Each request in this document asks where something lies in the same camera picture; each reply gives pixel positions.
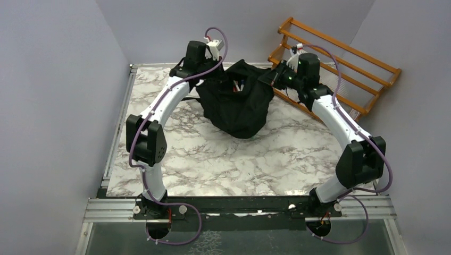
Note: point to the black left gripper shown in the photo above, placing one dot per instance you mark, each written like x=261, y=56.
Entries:
x=211, y=60

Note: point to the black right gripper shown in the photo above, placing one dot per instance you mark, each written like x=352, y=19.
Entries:
x=273, y=77

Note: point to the black student bag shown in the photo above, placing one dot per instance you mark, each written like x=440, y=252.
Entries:
x=239, y=114

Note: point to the pale yellow pencil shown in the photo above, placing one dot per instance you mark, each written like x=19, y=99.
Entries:
x=236, y=84

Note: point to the blue white marker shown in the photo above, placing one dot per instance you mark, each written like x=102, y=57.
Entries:
x=241, y=85

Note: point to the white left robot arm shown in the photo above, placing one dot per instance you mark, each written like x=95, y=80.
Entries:
x=146, y=142

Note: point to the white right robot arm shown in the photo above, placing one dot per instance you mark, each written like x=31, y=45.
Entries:
x=362, y=155

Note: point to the orange wooden shelf rack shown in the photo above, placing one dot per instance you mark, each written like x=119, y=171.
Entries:
x=359, y=78

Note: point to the small red white box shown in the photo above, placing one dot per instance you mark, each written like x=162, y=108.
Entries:
x=354, y=114

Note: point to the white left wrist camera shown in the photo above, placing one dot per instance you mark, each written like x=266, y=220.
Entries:
x=213, y=47

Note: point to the black metal base rail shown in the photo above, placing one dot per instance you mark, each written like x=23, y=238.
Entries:
x=188, y=214

